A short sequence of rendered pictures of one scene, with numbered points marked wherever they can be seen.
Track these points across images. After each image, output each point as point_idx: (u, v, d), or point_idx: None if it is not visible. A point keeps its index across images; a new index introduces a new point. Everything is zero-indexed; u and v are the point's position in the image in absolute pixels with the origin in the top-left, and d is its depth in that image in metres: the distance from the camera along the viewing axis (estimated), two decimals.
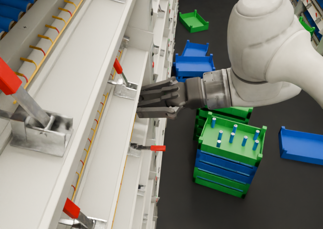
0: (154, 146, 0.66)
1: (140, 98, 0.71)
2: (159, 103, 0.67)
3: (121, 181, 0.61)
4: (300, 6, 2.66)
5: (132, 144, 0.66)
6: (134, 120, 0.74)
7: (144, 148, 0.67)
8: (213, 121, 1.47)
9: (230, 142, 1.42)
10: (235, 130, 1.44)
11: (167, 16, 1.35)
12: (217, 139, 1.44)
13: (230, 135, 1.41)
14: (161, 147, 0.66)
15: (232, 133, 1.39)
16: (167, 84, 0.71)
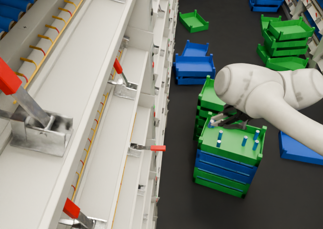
0: (154, 146, 0.66)
1: (225, 121, 1.01)
2: None
3: (121, 181, 0.61)
4: (300, 6, 2.66)
5: (132, 144, 0.66)
6: (134, 120, 0.74)
7: (144, 148, 0.67)
8: None
9: (212, 126, 1.12)
10: None
11: (167, 16, 1.35)
12: (217, 139, 1.44)
13: (209, 123, 1.09)
14: (161, 147, 0.66)
15: (211, 120, 1.07)
16: (240, 124, 0.94)
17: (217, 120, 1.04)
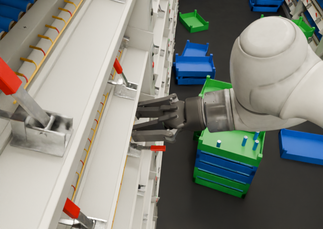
0: (154, 146, 0.66)
1: (138, 114, 0.67)
2: (156, 125, 0.62)
3: (121, 181, 0.61)
4: (300, 6, 2.66)
5: (132, 144, 0.66)
6: None
7: (144, 148, 0.67)
8: None
9: None
10: None
11: (167, 16, 1.35)
12: None
13: None
14: (161, 147, 0.66)
15: None
16: (166, 101, 0.66)
17: None
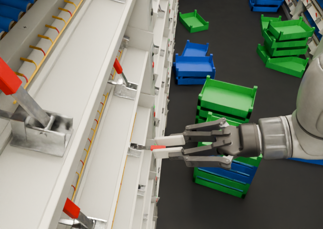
0: (154, 146, 0.66)
1: (186, 152, 0.63)
2: (210, 136, 0.66)
3: (121, 181, 0.61)
4: (300, 6, 2.66)
5: (132, 144, 0.66)
6: (134, 120, 0.74)
7: (144, 148, 0.67)
8: None
9: None
10: None
11: (167, 16, 1.35)
12: None
13: None
14: (161, 147, 0.66)
15: None
16: (218, 160, 0.61)
17: (171, 147, 0.64)
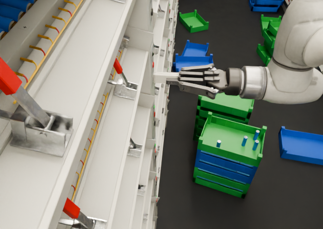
0: None
1: (181, 80, 0.77)
2: (200, 77, 0.79)
3: None
4: None
5: None
6: None
7: (130, 143, 0.66)
8: None
9: None
10: None
11: (167, 16, 1.35)
12: None
13: None
14: None
15: None
16: (206, 91, 0.75)
17: (169, 74, 0.77)
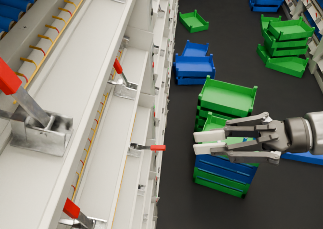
0: (154, 146, 0.66)
1: (229, 148, 0.61)
2: (252, 131, 0.63)
3: (121, 181, 0.61)
4: (300, 6, 2.66)
5: (132, 144, 0.66)
6: (134, 120, 0.74)
7: (144, 148, 0.67)
8: None
9: None
10: None
11: (167, 16, 1.35)
12: None
13: None
14: (161, 146, 0.66)
15: None
16: (265, 157, 0.58)
17: (213, 143, 0.61)
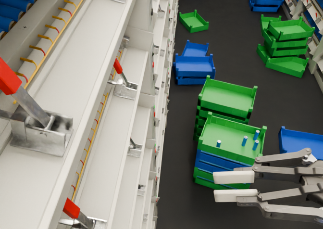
0: None
1: (262, 197, 0.46)
2: (290, 173, 0.49)
3: None
4: (300, 6, 2.66)
5: None
6: None
7: (130, 143, 0.66)
8: None
9: None
10: None
11: (167, 16, 1.35)
12: None
13: None
14: None
15: None
16: (312, 212, 0.43)
17: (241, 189, 0.46)
